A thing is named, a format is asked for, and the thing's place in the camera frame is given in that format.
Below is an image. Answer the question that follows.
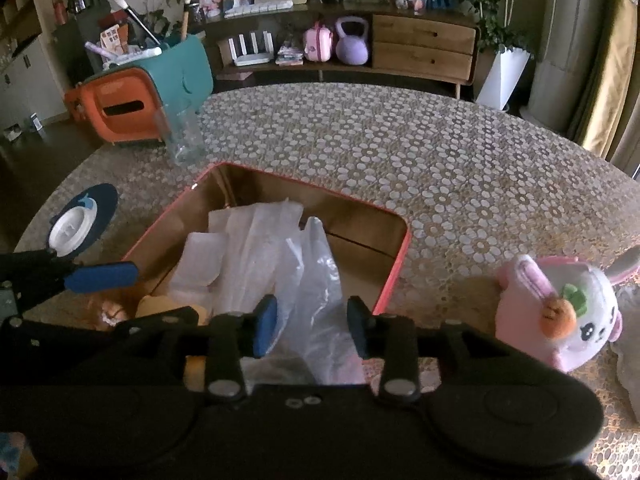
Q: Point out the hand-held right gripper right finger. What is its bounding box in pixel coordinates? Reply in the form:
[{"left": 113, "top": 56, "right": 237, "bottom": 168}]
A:
[{"left": 346, "top": 295, "right": 505, "bottom": 406}]

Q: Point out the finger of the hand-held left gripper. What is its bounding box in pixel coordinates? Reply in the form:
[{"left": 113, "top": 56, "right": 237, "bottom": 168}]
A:
[{"left": 0, "top": 250, "right": 140, "bottom": 295}]

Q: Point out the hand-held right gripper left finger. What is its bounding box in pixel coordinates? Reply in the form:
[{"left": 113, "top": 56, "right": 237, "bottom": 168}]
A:
[{"left": 115, "top": 294, "right": 278, "bottom": 403}]

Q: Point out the clear plastic bag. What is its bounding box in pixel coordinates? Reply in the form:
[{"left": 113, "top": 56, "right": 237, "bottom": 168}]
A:
[{"left": 240, "top": 216, "right": 366, "bottom": 386}]

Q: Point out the red tin box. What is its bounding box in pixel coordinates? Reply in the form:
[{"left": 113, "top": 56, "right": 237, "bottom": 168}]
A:
[{"left": 120, "top": 162, "right": 412, "bottom": 361}]

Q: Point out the white sachet packet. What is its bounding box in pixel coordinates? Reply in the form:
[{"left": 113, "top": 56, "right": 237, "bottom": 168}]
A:
[
  {"left": 172, "top": 232, "right": 226, "bottom": 291},
  {"left": 207, "top": 207, "right": 237, "bottom": 237}
]

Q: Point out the small white dish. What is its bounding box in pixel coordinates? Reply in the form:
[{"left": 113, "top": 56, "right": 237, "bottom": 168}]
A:
[{"left": 47, "top": 205, "right": 97, "bottom": 257}]

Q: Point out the clear drinking glass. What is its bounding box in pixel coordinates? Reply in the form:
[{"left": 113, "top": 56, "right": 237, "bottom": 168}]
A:
[{"left": 159, "top": 105, "right": 206, "bottom": 165}]

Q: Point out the orange teal tissue box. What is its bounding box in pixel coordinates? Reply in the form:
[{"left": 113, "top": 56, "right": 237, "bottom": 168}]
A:
[{"left": 64, "top": 37, "right": 215, "bottom": 148}]

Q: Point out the pink white plush bunny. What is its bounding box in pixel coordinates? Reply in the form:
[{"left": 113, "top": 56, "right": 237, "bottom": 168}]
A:
[{"left": 495, "top": 245, "right": 640, "bottom": 373}]

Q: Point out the white tube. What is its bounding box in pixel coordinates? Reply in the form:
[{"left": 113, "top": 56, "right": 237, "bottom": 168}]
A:
[{"left": 85, "top": 41, "right": 163, "bottom": 60}]

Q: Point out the white bristle makeup brush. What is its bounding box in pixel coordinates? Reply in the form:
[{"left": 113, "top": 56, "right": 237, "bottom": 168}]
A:
[{"left": 114, "top": 0, "right": 163, "bottom": 47}]

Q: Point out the white router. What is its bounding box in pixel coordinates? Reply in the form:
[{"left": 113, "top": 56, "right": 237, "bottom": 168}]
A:
[{"left": 229, "top": 31, "right": 275, "bottom": 67}]

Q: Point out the small stack of books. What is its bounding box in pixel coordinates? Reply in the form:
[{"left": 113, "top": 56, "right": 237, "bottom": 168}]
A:
[{"left": 275, "top": 42, "right": 305, "bottom": 67}]

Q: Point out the purple kettlebell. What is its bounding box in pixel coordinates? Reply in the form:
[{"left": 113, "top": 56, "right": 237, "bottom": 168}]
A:
[{"left": 335, "top": 16, "right": 372, "bottom": 65}]

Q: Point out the white planter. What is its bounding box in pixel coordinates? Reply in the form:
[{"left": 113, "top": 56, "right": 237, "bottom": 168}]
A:
[{"left": 475, "top": 47, "right": 532, "bottom": 111}]

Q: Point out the pink toy case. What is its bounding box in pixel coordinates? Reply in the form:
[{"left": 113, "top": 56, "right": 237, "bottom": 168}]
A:
[{"left": 302, "top": 22, "right": 335, "bottom": 62}]

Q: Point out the wooden sideboard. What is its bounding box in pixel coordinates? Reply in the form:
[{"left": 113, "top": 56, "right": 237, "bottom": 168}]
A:
[{"left": 192, "top": 0, "right": 481, "bottom": 98}]

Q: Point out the white keyboard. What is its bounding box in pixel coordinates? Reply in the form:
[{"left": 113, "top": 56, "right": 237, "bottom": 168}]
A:
[{"left": 224, "top": 0, "right": 295, "bottom": 19}]

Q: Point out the green potted plant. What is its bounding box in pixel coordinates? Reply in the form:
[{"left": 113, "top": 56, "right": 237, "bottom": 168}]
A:
[{"left": 457, "top": 0, "right": 533, "bottom": 56}]

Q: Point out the tall white air conditioner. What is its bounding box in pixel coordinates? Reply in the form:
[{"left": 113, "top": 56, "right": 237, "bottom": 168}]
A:
[{"left": 520, "top": 0, "right": 613, "bottom": 133}]

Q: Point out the yellow curtain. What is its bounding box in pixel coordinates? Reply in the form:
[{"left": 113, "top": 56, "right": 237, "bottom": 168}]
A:
[{"left": 570, "top": 0, "right": 640, "bottom": 161}]

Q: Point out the wooden handle makeup brush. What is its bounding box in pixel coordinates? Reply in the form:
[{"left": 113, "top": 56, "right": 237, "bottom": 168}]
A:
[{"left": 180, "top": 0, "right": 197, "bottom": 41}]

